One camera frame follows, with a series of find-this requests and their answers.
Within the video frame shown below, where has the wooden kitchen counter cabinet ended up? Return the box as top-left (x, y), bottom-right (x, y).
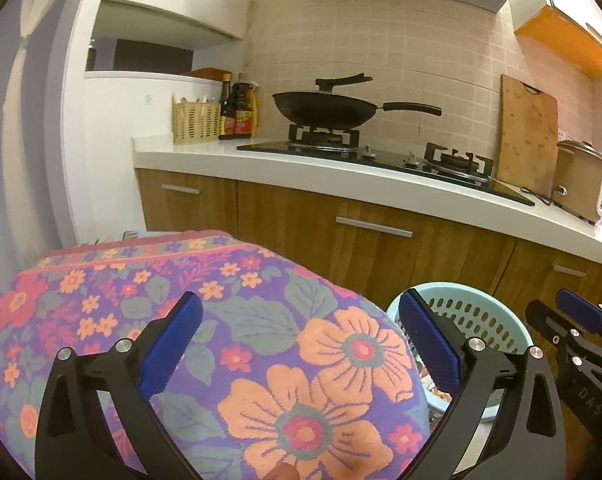
top-left (132, 136), bottom-right (602, 351)

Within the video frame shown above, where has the yellow oil bottle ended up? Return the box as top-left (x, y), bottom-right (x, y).
top-left (248, 81), bottom-right (260, 137)

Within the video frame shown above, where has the black wok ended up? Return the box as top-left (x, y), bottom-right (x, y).
top-left (272, 91), bottom-right (443, 131)

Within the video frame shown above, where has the beige rice cooker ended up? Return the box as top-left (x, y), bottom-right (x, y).
top-left (551, 140), bottom-right (602, 225)

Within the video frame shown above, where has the black utensil handle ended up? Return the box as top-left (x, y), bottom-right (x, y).
top-left (315, 74), bottom-right (373, 93)

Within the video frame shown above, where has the wooden cutting board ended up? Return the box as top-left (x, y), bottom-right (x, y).
top-left (496, 74), bottom-right (560, 198)

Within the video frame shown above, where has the floral printed cloth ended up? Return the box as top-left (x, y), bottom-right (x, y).
top-left (0, 229), bottom-right (432, 480)

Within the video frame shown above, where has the black glass gas stove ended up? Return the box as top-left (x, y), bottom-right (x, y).
top-left (236, 124), bottom-right (536, 208)

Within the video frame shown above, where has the orange wall cabinet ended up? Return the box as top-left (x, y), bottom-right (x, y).
top-left (513, 0), bottom-right (602, 77)

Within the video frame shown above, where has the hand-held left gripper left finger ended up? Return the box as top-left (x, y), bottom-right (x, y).
top-left (34, 290), bottom-right (204, 480)

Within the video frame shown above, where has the yellow plastic basket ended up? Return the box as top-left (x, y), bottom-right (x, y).
top-left (171, 92), bottom-right (223, 143)

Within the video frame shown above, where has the long metal cabinet handle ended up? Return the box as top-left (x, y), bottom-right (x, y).
top-left (335, 216), bottom-right (413, 239)

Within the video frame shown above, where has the large dark sauce bottle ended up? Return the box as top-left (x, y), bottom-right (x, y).
top-left (230, 72), bottom-right (256, 140)

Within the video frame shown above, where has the light blue plastic wastebasket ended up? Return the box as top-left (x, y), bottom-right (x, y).
top-left (385, 282), bottom-right (536, 423)

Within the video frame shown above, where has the slim dark sauce bottle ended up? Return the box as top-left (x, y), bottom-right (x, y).
top-left (218, 73), bottom-right (237, 141)

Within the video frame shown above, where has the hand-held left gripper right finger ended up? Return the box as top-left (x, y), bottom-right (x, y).
top-left (398, 289), bottom-right (566, 480)

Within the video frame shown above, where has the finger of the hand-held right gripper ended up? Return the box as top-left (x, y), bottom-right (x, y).
top-left (555, 287), bottom-right (602, 347)
top-left (525, 299), bottom-right (590, 369)

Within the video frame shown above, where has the black power cable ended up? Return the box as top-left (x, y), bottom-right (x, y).
top-left (520, 186), bottom-right (569, 207)

